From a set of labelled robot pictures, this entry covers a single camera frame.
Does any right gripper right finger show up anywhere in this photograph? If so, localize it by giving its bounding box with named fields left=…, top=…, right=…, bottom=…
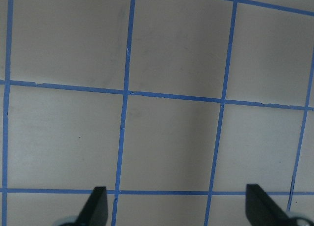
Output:
left=245, top=184, right=297, bottom=226

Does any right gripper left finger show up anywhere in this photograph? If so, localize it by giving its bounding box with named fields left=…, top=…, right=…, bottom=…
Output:
left=76, top=187, right=108, bottom=226

